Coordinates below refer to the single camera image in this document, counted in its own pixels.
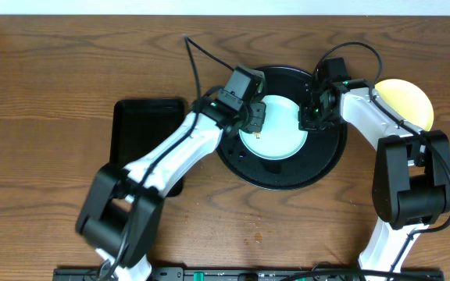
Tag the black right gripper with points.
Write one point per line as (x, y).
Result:
(307, 122)

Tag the light green plate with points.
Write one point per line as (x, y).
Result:
(280, 136)

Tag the rectangular black tray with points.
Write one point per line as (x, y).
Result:
(140, 125)

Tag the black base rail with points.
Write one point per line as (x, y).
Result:
(180, 274)

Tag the yellow plate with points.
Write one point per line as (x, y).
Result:
(408, 100)

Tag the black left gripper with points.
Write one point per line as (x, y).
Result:
(255, 118)

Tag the round black tray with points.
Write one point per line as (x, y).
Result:
(317, 157)

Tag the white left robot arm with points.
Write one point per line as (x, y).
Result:
(123, 207)

